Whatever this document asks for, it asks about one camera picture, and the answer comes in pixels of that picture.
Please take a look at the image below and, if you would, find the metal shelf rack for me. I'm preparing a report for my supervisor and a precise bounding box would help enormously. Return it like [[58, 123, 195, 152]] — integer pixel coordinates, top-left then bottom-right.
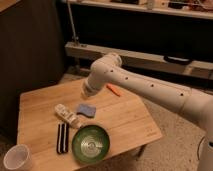
[[61, 0, 213, 79]]

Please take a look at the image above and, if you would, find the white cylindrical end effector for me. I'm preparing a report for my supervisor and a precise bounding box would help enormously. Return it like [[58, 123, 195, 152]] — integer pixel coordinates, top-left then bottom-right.
[[82, 80, 98, 97]]

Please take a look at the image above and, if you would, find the orange pepper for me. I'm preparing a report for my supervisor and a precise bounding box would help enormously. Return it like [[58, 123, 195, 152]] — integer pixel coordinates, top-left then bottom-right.
[[106, 84, 121, 97]]

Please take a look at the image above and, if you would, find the black handle on shelf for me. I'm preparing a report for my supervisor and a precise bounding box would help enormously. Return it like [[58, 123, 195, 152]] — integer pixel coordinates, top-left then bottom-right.
[[163, 56, 193, 65]]

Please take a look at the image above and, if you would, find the green bowl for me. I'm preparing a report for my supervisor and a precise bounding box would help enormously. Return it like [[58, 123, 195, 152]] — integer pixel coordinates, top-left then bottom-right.
[[71, 125, 110, 164]]

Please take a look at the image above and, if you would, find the white plastic bottle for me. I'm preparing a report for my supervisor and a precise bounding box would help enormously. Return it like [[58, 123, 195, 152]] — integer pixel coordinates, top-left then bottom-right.
[[55, 104, 82, 129]]

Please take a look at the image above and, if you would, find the blue sponge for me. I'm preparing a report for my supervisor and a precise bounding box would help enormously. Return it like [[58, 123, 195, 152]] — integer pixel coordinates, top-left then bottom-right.
[[77, 104, 96, 118]]

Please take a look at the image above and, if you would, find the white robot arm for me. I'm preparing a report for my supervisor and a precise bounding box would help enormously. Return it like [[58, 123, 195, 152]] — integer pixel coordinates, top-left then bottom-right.
[[83, 53, 213, 171]]

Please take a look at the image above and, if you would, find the translucent plastic cup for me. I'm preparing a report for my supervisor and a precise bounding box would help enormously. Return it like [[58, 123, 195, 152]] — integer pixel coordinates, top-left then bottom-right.
[[3, 144, 33, 171]]

